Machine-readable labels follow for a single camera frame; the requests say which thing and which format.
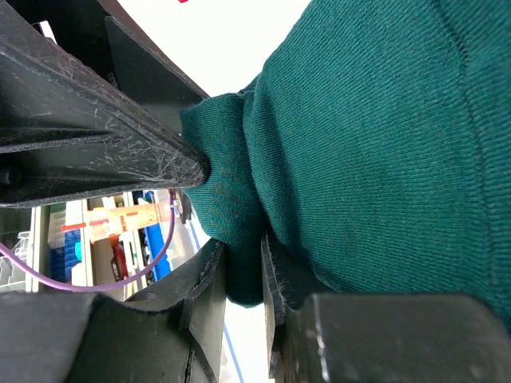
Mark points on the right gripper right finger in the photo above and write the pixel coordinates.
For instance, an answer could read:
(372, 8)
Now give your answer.
(317, 335)

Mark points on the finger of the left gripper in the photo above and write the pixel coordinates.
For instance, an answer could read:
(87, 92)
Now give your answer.
(67, 130)
(148, 76)

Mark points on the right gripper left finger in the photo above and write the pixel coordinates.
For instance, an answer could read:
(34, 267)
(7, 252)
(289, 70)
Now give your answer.
(169, 332)

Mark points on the teal sock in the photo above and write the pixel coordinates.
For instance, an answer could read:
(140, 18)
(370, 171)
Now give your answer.
(375, 143)

